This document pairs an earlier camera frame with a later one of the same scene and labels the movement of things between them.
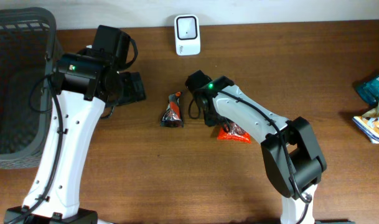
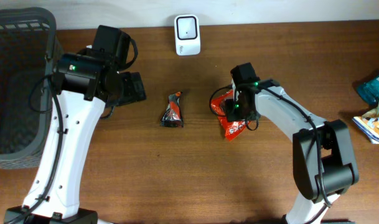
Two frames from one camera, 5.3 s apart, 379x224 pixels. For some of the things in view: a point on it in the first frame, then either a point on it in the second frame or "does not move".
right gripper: (210, 116) to (230, 111)
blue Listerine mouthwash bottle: (369, 89) does not move
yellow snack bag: (374, 122) does not move
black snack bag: (172, 117) does not move
